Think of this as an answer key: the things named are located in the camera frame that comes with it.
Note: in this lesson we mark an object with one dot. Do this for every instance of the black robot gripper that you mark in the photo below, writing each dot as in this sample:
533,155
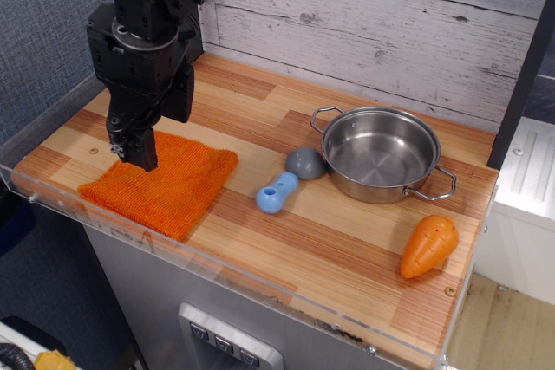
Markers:
145,80

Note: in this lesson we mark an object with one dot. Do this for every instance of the orange knitted cloth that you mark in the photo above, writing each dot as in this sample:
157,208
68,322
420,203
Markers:
173,197

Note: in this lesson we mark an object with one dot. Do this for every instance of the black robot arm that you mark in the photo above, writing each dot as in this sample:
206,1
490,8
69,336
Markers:
149,20

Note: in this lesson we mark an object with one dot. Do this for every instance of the clear acrylic table guard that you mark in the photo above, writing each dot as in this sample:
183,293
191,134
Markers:
320,281

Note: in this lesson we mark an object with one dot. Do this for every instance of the blue and grey toy mushroom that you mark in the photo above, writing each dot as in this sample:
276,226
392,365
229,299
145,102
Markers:
301,163

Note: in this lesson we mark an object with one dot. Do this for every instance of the silver control panel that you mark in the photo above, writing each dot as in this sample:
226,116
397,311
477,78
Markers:
215,344

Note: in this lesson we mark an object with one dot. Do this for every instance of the yellow object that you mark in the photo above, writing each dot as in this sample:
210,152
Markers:
53,360

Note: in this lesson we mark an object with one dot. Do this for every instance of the stainless steel pot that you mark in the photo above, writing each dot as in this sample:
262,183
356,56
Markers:
379,155

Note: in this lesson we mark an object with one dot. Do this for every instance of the orange plastic toy carrot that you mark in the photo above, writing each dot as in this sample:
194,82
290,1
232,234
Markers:
432,241

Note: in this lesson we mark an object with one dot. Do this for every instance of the white cabinet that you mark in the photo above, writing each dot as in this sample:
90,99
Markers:
516,248

